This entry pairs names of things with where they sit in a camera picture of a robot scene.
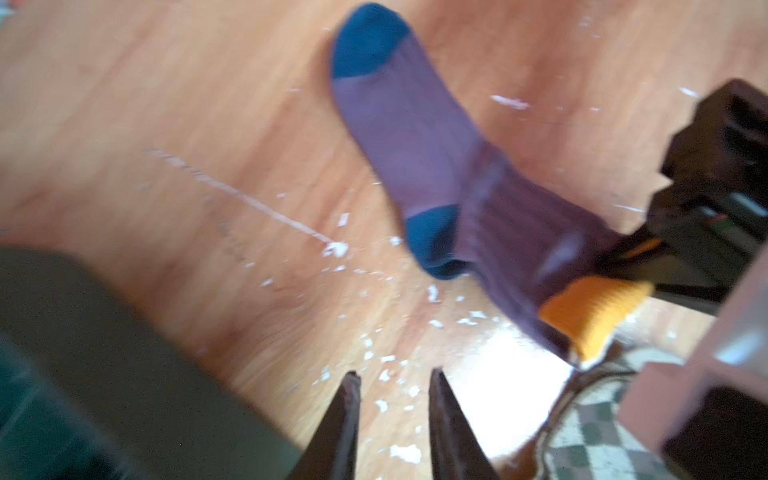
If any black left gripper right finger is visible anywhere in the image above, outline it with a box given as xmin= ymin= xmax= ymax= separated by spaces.
xmin=428 ymin=368 xmax=499 ymax=479

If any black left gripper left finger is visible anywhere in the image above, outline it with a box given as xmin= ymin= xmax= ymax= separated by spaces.
xmin=287 ymin=371 xmax=361 ymax=479

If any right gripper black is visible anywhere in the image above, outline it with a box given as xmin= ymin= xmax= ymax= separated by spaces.
xmin=646 ymin=79 xmax=767 ymax=292

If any purple sock teal toe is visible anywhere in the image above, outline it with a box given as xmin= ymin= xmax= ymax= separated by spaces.
xmin=330 ymin=3 xmax=653 ymax=369

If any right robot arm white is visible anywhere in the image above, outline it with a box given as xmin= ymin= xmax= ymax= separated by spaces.
xmin=604 ymin=79 xmax=767 ymax=479

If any argyle brown green sock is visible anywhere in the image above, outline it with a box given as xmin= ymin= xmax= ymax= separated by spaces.
xmin=534 ymin=347 xmax=682 ymax=480

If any green compartment tray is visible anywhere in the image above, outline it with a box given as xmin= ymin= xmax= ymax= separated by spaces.
xmin=1 ymin=247 xmax=301 ymax=479

